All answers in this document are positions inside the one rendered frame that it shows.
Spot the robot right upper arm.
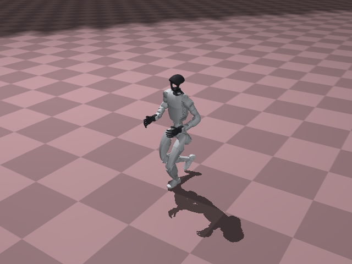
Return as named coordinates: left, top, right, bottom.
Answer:
left=161, top=89, right=171, bottom=109

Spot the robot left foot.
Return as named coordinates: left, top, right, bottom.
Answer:
left=167, top=177, right=181, bottom=189

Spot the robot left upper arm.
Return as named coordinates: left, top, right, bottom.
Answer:
left=182, top=97, right=201, bottom=120

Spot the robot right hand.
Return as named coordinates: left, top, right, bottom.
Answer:
left=144, top=114, right=157, bottom=128

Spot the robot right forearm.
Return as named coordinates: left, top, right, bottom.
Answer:
left=155, top=102, right=165, bottom=120

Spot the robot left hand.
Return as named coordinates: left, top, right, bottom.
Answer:
left=166, top=125, right=184, bottom=138

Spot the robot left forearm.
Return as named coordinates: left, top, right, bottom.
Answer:
left=182, top=117, right=201, bottom=132

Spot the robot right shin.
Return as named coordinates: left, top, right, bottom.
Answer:
left=162, top=153, right=190, bottom=163

